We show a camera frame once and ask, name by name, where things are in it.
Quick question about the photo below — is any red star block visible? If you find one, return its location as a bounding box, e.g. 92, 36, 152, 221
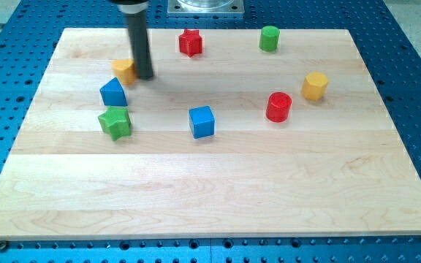
178, 29, 202, 58

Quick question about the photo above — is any green star block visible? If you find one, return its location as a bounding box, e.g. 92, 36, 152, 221
98, 106, 132, 141

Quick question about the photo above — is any blue cube block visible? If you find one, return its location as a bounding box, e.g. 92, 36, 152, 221
189, 106, 215, 139

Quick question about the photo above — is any red cylinder block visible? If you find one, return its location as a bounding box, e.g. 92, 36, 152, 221
265, 92, 292, 123

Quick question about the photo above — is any blue triangle block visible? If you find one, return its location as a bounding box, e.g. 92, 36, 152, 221
99, 77, 128, 107

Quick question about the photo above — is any yellow heart block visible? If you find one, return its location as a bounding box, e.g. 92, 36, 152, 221
110, 58, 136, 85

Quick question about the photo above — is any green cylinder block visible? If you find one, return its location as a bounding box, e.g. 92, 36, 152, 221
259, 26, 280, 52

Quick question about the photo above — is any yellow hexagon block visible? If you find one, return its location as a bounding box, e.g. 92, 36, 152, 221
301, 72, 329, 101

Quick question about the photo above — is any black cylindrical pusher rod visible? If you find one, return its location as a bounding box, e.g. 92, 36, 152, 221
125, 10, 154, 80

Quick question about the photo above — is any wooden board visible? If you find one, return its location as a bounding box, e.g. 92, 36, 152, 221
0, 28, 421, 240

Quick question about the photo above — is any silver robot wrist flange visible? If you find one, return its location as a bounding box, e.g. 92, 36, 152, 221
110, 0, 148, 14

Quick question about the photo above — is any blue perforated table plate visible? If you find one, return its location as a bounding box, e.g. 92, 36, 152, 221
0, 1, 421, 262

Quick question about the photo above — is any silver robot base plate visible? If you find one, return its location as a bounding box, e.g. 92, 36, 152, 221
167, 0, 245, 16

